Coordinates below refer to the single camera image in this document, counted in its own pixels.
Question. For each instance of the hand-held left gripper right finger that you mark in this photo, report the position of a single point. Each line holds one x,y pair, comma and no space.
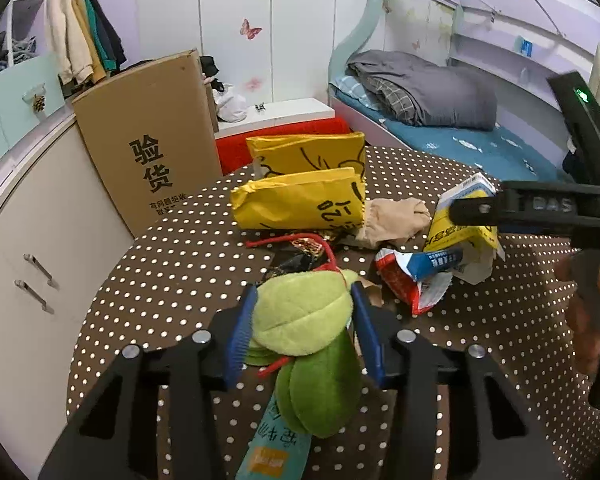
367,330

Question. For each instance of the yellow and white carton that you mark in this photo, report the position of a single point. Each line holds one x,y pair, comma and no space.
452,237

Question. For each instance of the cream floor cabinet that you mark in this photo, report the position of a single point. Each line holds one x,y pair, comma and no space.
40,200

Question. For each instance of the round polka dot table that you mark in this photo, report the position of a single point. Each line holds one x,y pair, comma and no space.
170,280

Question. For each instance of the green plush leaves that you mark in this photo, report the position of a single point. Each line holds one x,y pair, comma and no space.
300,310

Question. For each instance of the lilac bed shelf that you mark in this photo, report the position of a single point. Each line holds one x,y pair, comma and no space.
500,67

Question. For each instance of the pink butterfly sticker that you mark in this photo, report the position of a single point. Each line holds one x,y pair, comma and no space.
250,27

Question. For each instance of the teal and orange snack packet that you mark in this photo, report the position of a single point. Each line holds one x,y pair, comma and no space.
275,452

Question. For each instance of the teal bunk bed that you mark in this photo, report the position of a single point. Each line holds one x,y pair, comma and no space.
365,25

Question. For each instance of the green hanging garment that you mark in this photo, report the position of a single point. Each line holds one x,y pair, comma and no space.
105,45

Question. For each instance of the small blue box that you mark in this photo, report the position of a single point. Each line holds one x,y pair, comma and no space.
525,47

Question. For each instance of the folded denim clothes stack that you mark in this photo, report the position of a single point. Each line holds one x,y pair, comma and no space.
25,49

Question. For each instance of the beige stocking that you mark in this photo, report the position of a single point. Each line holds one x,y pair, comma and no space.
390,222

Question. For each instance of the teal drawer unit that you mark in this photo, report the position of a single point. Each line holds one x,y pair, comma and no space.
15,95

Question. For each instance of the pine cone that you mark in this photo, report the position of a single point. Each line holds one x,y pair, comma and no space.
39,102

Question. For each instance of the yellow hanging garment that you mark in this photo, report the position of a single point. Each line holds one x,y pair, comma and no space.
94,55

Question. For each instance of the person's right hand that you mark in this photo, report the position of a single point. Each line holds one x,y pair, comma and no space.
582,325

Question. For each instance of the plain cardboard box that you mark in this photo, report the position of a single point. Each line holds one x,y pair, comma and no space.
211,107

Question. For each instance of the cream hanging jacket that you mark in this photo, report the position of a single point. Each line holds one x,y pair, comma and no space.
65,25

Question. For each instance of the blue checked pillow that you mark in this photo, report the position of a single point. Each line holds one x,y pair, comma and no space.
352,89

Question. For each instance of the large printed cardboard box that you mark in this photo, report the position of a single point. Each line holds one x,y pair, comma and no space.
145,125

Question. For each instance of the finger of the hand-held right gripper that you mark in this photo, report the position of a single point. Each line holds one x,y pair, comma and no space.
477,210

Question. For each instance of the black hanging jacket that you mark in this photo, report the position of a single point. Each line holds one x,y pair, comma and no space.
114,30

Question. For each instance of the small black clip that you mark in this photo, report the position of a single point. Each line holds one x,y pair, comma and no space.
260,107

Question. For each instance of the dark blue garment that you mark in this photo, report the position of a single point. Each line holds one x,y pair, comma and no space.
572,162

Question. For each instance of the lilac stair shelf unit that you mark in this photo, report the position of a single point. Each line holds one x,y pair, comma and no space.
30,15

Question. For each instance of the red white blue packet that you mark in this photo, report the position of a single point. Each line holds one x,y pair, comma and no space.
400,280

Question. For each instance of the dark foil wrapper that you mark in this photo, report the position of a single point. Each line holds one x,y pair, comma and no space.
292,262

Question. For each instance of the white plastic bag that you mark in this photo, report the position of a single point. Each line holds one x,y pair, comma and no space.
230,102

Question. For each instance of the grey blanket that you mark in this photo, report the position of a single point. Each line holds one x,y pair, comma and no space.
430,85

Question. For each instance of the yellow paper bag black print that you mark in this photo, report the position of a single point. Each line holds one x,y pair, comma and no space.
295,200
305,152

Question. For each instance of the red bench white top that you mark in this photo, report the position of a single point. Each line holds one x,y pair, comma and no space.
280,132

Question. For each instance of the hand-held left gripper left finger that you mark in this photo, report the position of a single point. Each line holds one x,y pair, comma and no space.
240,335

